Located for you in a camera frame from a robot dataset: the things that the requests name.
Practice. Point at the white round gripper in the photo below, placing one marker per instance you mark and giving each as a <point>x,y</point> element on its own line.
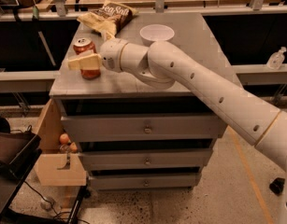
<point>111,55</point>

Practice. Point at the red coke can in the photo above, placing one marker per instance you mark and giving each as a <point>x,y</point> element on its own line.
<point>87,58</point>

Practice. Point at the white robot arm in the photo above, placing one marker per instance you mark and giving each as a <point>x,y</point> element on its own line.
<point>161,64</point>

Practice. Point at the sea salt chip bag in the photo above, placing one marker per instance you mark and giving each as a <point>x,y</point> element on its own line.
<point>109,19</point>

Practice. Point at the white ceramic bowl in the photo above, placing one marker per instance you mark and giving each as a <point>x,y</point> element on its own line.
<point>156,32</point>

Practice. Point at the orange fruit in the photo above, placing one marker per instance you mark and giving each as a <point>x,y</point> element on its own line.
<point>64,139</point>

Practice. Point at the grey drawer cabinet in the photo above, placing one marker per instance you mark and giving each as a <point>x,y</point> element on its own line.
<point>132,136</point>

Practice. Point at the wooden side box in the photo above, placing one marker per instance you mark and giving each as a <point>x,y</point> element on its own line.
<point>55,167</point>

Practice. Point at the black cart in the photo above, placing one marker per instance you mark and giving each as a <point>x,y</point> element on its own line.
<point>18,155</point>

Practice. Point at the grey metal railing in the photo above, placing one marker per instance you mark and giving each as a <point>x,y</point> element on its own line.
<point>248,73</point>

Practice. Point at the clear sanitizer bottle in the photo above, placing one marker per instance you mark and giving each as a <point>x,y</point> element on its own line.
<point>276,59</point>

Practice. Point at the black chair caster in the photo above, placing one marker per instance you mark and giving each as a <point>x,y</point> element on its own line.
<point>277,185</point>

